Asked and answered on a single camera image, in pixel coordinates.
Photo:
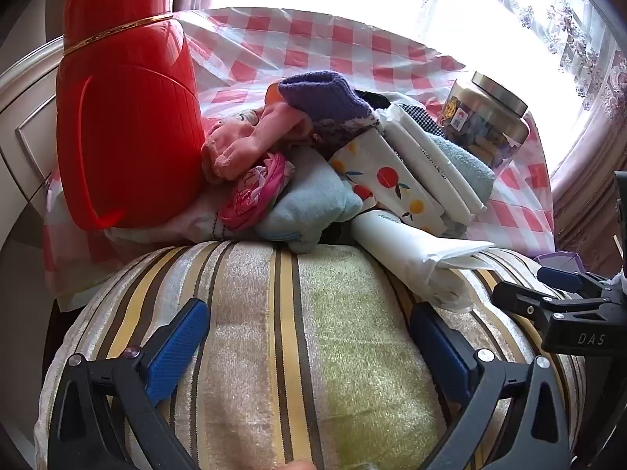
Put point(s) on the light blue towel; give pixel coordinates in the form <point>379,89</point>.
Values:
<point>470,166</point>
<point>313,196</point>

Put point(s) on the pink floral cloth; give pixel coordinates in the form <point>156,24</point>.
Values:
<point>254,191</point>

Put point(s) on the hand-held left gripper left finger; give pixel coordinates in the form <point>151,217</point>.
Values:
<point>179,342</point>

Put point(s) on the clear jar with metal lid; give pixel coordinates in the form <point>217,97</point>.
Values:
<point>485,132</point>

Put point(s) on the red white checked tablecloth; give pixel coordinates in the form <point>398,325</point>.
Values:
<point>303,44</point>

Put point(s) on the pink fleece towel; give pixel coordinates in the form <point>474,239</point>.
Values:
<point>245,142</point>

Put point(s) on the pale pink cloth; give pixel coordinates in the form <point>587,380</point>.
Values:
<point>191,223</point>

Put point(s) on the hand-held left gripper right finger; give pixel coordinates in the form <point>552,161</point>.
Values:
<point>441,347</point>

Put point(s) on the white paper roll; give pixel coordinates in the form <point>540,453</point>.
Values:
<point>401,249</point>

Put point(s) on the dark checked cloth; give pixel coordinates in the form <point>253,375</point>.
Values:
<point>426,120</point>

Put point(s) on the fruit print cloth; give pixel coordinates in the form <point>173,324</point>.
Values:
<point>387,176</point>

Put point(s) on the purple knit sock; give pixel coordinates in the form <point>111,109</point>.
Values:
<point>323,98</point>

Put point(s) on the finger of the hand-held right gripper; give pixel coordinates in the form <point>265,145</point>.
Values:
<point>558,276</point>
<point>524,301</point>

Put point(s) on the white cabinet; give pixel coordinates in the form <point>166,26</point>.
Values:
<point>24,132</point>

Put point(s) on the striped tasselled cushion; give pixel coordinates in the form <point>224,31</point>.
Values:
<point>294,328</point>

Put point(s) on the white lace curtain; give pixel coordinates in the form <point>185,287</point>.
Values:
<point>539,10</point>

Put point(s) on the red plastic thermos jug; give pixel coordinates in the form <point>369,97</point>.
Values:
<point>127,107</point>

